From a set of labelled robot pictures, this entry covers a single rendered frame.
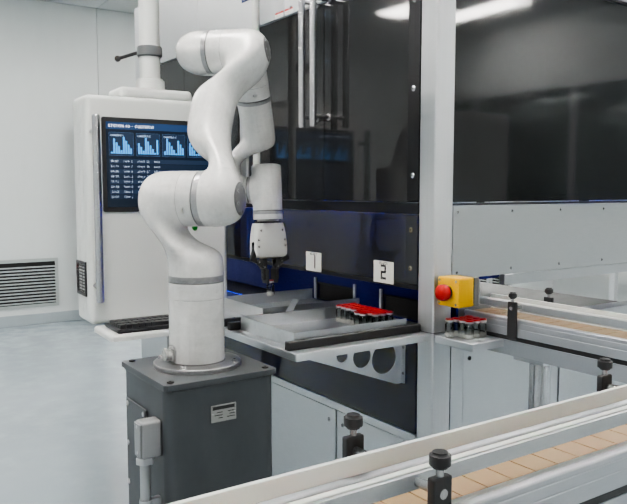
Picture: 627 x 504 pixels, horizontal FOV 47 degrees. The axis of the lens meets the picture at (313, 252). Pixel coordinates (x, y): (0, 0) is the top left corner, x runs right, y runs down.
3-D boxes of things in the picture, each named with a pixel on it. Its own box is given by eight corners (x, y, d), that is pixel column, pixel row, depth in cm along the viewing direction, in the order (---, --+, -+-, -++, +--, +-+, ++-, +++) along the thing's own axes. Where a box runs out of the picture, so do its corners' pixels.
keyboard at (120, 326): (218, 315, 250) (218, 308, 250) (236, 321, 238) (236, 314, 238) (104, 326, 229) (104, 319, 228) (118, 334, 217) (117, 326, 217)
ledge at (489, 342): (473, 336, 187) (473, 329, 187) (512, 344, 176) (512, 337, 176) (434, 342, 179) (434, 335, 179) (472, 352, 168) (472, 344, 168)
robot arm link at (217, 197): (179, 235, 158) (248, 236, 154) (156, 211, 147) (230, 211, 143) (217, 51, 177) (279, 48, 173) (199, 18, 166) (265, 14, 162)
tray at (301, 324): (346, 316, 204) (346, 304, 204) (406, 332, 183) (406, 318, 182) (240, 329, 185) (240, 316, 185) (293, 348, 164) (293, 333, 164)
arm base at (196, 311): (174, 380, 144) (172, 289, 142) (140, 361, 160) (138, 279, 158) (256, 367, 154) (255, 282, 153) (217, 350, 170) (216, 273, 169)
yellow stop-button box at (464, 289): (457, 302, 181) (458, 274, 180) (479, 306, 175) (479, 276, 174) (435, 304, 176) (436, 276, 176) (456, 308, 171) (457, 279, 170)
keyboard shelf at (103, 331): (211, 316, 262) (210, 309, 262) (245, 329, 238) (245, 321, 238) (87, 329, 238) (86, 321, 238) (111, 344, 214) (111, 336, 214)
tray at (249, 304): (311, 298, 239) (311, 288, 238) (359, 309, 217) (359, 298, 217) (220, 308, 220) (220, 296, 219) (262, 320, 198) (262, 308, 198)
